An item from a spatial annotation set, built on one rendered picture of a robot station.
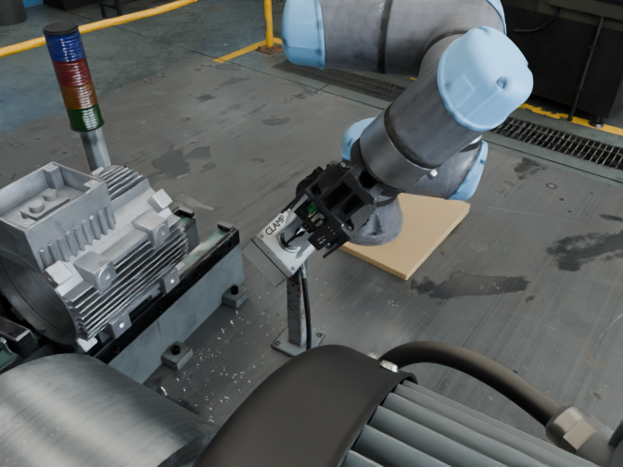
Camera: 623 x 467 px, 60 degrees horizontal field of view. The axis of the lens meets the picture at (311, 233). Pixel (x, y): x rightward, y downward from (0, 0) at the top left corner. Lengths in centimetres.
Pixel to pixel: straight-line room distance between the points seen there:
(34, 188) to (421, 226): 74
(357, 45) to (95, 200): 38
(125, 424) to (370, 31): 41
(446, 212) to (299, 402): 106
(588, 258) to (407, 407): 105
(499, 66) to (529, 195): 94
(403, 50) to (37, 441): 45
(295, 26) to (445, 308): 62
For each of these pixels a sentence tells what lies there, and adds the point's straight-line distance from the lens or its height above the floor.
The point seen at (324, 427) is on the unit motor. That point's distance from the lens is 17.
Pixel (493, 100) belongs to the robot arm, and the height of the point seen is 133.
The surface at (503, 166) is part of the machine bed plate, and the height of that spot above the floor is 80.
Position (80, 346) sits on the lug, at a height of 96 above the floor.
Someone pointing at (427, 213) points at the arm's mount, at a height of 82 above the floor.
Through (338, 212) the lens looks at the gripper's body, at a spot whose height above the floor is 119.
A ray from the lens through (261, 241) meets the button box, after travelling 69.
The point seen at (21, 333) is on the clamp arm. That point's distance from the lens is 68.
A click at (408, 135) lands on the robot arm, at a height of 129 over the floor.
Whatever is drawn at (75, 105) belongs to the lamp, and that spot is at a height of 108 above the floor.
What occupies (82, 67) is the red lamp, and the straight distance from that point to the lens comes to 110.
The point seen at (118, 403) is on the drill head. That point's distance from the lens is 47.
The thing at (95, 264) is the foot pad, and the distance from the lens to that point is 71.
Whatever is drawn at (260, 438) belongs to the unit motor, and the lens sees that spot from 17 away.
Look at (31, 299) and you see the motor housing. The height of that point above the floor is 97.
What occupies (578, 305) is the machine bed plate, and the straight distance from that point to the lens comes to 111.
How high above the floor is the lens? 151
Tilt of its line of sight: 38 degrees down
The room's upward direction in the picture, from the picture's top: straight up
